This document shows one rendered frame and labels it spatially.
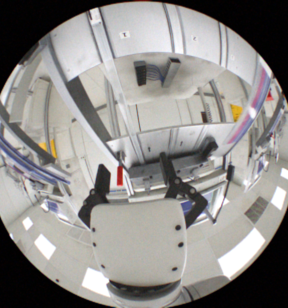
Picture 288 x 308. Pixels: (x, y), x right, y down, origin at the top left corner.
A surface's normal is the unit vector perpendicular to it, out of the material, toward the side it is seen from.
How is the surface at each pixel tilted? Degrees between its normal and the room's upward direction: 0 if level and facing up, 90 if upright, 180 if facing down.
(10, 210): 90
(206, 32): 43
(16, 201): 90
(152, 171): 132
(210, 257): 180
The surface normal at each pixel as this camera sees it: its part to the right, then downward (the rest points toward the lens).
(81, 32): 0.13, 0.84
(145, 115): -0.03, 0.20
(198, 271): -0.20, -0.96
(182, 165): -0.15, -0.50
